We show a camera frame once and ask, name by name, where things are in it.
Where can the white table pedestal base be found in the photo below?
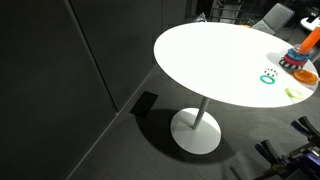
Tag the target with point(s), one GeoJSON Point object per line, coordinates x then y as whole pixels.
{"type": "Point", "coordinates": [196, 133]}

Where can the black floor plate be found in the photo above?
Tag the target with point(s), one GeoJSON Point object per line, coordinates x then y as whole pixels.
{"type": "Point", "coordinates": [144, 104]}

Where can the grey office chair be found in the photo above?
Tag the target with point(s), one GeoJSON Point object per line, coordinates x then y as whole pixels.
{"type": "Point", "coordinates": [275, 18]}

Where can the small white round table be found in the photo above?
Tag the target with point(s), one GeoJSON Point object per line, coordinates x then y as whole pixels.
{"type": "Point", "coordinates": [305, 25]}

